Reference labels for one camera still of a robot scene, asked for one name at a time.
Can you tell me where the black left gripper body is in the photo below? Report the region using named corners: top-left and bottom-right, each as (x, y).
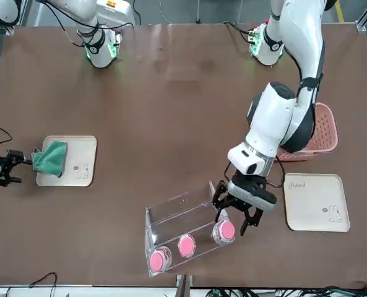
top-left (231, 171), bottom-right (268, 188)

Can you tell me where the white bottle pink cap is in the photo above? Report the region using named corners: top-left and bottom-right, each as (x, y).
top-left (149, 246), bottom-right (173, 273)
top-left (212, 209), bottom-right (236, 246)
top-left (176, 233), bottom-right (198, 258)

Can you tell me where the green cloth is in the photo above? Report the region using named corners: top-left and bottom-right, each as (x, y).
top-left (30, 140), bottom-right (69, 179)

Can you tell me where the clear acrylic shelf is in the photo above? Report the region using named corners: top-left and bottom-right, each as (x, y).
top-left (144, 181), bottom-right (233, 278)

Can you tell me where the pink plastic basket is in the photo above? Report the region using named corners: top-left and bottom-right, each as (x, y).
top-left (275, 101), bottom-right (339, 162)

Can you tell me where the beige tray rabbit print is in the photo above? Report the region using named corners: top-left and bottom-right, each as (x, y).
top-left (283, 173), bottom-right (350, 232)
top-left (35, 135), bottom-right (97, 187)

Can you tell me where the white control box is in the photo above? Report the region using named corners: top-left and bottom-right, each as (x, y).
top-left (95, 0), bottom-right (136, 27)

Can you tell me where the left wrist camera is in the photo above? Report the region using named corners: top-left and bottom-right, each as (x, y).
top-left (227, 178), bottom-right (277, 213)

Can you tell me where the aluminium frame post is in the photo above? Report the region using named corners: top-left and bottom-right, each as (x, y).
top-left (175, 273), bottom-right (194, 297)

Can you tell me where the black desk cable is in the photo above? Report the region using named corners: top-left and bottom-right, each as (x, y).
top-left (29, 272), bottom-right (59, 297)

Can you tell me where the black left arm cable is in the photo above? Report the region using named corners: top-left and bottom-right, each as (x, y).
top-left (294, 40), bottom-right (326, 93)

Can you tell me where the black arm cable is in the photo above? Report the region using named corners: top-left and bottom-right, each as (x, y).
top-left (0, 0), bottom-right (122, 155)
top-left (294, 40), bottom-right (326, 93)

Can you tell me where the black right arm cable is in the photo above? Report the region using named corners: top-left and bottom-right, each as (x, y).
top-left (0, 0), bottom-right (122, 155)

